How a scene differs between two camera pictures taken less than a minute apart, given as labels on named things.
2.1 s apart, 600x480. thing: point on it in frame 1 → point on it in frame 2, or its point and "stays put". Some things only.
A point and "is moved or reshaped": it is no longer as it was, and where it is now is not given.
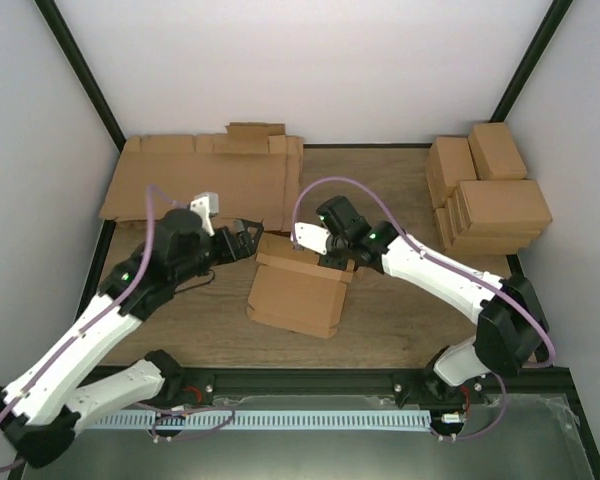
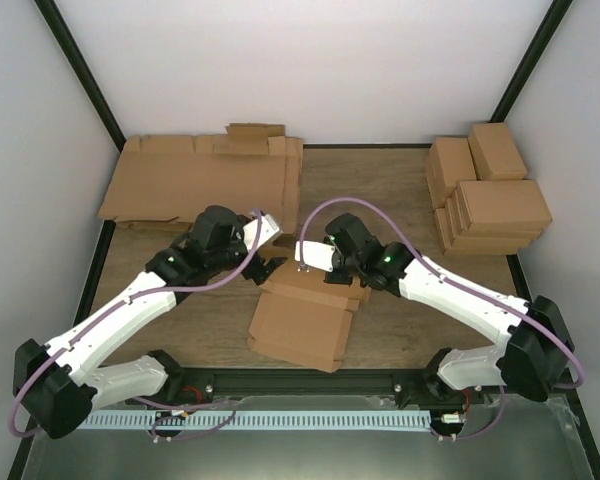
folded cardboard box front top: (488, 204) stays put
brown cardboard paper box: (292, 289) is moved or reshaped
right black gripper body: (341, 246) → (352, 267)
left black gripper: (232, 254) → (251, 271)
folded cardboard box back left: (448, 162) stays put
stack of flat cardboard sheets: (255, 169) stays put
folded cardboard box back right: (494, 152) stays put
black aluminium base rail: (306, 388) stays put
